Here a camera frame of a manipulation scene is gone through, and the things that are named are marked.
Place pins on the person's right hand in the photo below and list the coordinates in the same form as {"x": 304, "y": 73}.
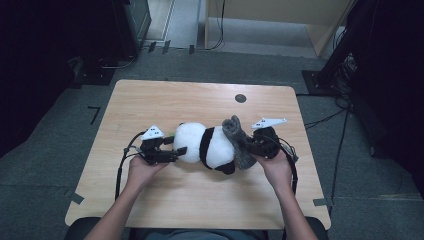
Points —
{"x": 280, "y": 173}

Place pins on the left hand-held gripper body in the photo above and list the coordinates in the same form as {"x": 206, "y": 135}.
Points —
{"x": 151, "y": 148}

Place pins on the black metal stand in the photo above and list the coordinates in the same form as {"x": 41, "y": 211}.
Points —
{"x": 336, "y": 50}

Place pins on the panda plush toy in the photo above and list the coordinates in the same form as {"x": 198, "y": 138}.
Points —
{"x": 218, "y": 148}

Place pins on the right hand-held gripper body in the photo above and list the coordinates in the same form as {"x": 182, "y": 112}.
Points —
{"x": 268, "y": 141}

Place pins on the person's left hand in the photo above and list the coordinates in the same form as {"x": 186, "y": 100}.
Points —
{"x": 140, "y": 175}

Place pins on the black cabinet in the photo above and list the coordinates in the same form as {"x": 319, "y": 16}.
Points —
{"x": 133, "y": 26}

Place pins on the person's left knee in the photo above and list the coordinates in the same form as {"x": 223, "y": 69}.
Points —
{"x": 80, "y": 229}

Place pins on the light wooden desk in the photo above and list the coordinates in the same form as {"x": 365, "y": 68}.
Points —
{"x": 266, "y": 8}

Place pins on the dark curtain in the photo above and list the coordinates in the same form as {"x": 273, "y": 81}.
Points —
{"x": 396, "y": 83}
{"x": 40, "y": 66}

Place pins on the round black table grommet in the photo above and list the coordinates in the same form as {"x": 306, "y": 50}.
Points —
{"x": 240, "y": 98}

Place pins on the person's grey clothing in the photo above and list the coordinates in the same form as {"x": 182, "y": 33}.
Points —
{"x": 200, "y": 235}

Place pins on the person's right knee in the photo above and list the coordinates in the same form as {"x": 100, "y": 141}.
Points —
{"x": 318, "y": 230}

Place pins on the grey floor tape piece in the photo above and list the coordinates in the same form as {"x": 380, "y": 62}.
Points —
{"x": 321, "y": 202}
{"x": 74, "y": 196}

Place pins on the person's knee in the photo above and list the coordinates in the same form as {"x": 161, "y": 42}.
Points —
{"x": 80, "y": 229}
{"x": 318, "y": 230}

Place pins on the grey fuzzy sock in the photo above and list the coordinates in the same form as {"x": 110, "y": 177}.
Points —
{"x": 240, "y": 143}

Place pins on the black floor base plate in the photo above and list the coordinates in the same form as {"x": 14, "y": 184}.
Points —
{"x": 95, "y": 76}

